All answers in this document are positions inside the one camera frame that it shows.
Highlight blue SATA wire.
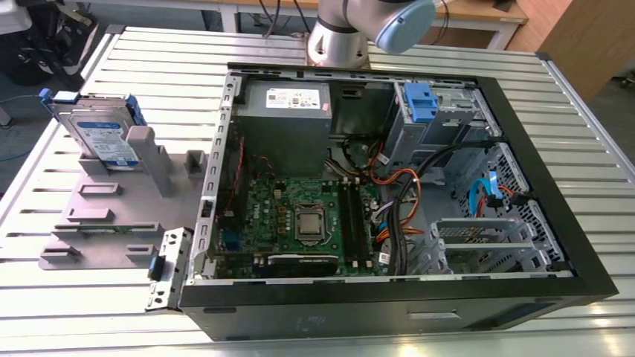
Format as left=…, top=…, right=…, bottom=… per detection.
left=468, top=170, right=503, bottom=217

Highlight orange power wire black connector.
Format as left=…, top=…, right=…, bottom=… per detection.
left=488, top=184, right=536, bottom=210

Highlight silver disk bay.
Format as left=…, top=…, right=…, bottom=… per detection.
left=429, top=218, right=547, bottom=278

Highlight green motherboard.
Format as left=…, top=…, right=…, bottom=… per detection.
left=212, top=177, right=396, bottom=278

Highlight grey power supply unit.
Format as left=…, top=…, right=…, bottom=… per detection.
left=231, top=80, right=332, bottom=179

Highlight silver CPU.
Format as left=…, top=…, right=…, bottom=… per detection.
left=296, top=213, right=324, bottom=239

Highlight black RAM slot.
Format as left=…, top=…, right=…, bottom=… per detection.
left=339, top=177, right=361, bottom=268

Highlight CPU socket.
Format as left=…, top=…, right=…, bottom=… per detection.
left=291, top=202, right=332, bottom=248

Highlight black graphics card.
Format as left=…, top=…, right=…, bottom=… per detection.
left=265, top=254, right=343, bottom=277

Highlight grey metal drive cage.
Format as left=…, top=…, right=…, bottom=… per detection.
left=385, top=80, right=500, bottom=185

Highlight black PC case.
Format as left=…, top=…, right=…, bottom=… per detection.
left=176, top=61, right=622, bottom=332

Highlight grey parts rack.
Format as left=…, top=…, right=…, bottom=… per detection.
left=37, top=125, right=207, bottom=272

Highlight green RAM stick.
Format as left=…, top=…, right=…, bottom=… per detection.
left=79, top=226, right=135, bottom=235

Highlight wooden desk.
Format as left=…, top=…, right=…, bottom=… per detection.
left=217, top=0, right=529, bottom=51

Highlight wooden cabinet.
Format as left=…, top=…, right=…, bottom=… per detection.
left=537, top=0, right=635, bottom=102

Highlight black equipment bags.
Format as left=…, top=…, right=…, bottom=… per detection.
left=0, top=0, right=100, bottom=87

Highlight yellow black wire bundle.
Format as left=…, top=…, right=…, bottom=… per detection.
left=324, top=158, right=348, bottom=180

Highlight orange red wire bundle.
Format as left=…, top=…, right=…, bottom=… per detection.
left=369, top=167, right=428, bottom=239

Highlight thick black cable bundle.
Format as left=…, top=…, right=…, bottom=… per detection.
left=385, top=142, right=505, bottom=275

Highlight silver card retainer bracket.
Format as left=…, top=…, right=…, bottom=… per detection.
left=143, top=225, right=193, bottom=313

